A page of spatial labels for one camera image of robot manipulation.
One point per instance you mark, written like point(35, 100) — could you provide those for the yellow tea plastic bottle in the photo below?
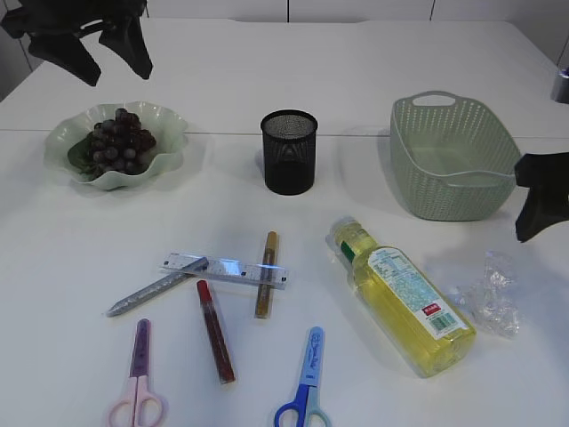
point(427, 330)

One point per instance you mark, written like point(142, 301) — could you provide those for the clear plastic ruler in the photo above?
point(228, 270)

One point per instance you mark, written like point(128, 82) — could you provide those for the red glitter pen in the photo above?
point(219, 348)

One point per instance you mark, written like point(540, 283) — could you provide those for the clear plastic sheet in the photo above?
point(489, 301)

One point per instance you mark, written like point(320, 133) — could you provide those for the silver glitter pen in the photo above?
point(153, 290)

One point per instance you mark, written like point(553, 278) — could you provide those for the dark purple grape bunch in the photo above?
point(118, 144)

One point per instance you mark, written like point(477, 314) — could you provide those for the green wavy glass plate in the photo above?
point(166, 126)

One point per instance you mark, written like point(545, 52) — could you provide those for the green plastic woven basket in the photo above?
point(453, 162)

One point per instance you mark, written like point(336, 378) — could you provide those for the blue capped scissors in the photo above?
point(306, 401)

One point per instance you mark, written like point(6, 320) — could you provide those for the black mesh pen holder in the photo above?
point(289, 151)

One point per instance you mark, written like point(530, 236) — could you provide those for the pink purple capped scissors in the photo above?
point(137, 393)

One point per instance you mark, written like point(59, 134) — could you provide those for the gold glitter pen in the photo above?
point(264, 289)

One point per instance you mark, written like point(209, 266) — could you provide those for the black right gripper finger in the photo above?
point(542, 170)
point(544, 207)

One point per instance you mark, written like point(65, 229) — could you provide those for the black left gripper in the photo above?
point(58, 23)

